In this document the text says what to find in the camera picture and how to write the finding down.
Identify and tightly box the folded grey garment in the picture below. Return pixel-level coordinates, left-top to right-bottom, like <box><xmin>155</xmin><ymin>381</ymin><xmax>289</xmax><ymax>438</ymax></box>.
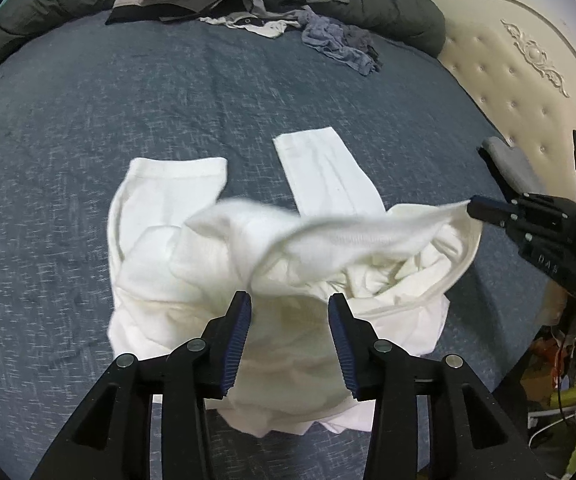
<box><xmin>481</xmin><ymin>136</ymin><xmax>545</xmax><ymax>195</ymax></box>

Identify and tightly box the cream tufted headboard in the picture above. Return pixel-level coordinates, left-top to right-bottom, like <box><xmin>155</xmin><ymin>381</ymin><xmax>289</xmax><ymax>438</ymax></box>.
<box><xmin>432</xmin><ymin>0</ymin><xmax>576</xmax><ymax>198</ymax></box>

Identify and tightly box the blue-grey crumpled garment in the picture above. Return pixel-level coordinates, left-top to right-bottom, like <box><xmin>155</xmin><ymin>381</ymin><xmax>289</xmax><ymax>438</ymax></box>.
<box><xmin>297</xmin><ymin>6</ymin><xmax>382</xmax><ymax>76</ymax></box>

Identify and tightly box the black and white garment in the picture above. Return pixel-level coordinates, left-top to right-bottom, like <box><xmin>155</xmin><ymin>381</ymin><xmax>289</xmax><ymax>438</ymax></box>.
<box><xmin>199</xmin><ymin>14</ymin><xmax>301</xmax><ymax>39</ymax></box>

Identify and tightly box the dark grey rolled duvet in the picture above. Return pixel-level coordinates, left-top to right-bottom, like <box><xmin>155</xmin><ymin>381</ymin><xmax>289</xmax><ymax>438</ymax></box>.
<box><xmin>0</xmin><ymin>0</ymin><xmax>445</xmax><ymax>64</ymax></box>

